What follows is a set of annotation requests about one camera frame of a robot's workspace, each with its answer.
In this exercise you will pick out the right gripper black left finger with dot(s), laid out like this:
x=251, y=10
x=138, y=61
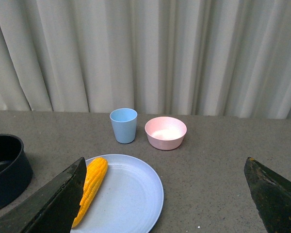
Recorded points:
x=52, y=208

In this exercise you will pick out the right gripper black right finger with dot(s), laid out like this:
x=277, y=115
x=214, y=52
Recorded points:
x=271, y=194

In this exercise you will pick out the yellow corn cob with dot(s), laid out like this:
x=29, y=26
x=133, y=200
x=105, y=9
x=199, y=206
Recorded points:
x=96, y=172

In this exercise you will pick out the dark blue saucepan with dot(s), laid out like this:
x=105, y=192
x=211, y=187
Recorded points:
x=15, y=170

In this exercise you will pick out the light blue plate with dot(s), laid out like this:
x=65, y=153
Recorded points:
x=129, y=200

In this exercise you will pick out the light blue cup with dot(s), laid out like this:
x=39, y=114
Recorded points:
x=124, y=123

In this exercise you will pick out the pink bowl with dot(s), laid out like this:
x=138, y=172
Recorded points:
x=165, y=132

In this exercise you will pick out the white pleated curtain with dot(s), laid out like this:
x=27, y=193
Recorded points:
x=180, y=57

